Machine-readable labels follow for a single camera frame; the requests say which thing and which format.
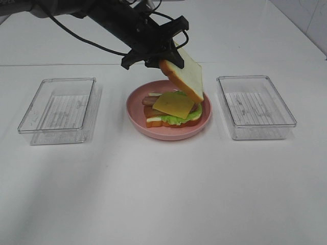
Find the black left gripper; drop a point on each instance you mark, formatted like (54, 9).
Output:
(149, 41)

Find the bread slice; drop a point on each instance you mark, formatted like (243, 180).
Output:
(187, 79)
(153, 122)

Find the bacon strip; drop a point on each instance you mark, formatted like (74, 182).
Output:
(149, 112)
(149, 101)

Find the yellow cheese slice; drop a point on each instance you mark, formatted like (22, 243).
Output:
(174, 104)

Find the green lettuce leaf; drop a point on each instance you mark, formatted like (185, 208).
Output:
(177, 108)

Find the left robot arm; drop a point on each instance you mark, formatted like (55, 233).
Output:
(78, 9)

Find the pink round plate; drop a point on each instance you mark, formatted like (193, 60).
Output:
(136, 115)

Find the right clear plastic tray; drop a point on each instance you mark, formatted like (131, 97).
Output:
(254, 109)

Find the clear plastic tray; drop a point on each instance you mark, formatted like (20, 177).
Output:
(254, 109)
(62, 111)

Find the left clear plastic tray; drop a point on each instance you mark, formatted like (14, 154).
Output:
(62, 111)

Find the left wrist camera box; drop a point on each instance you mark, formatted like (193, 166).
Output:
(145, 5)

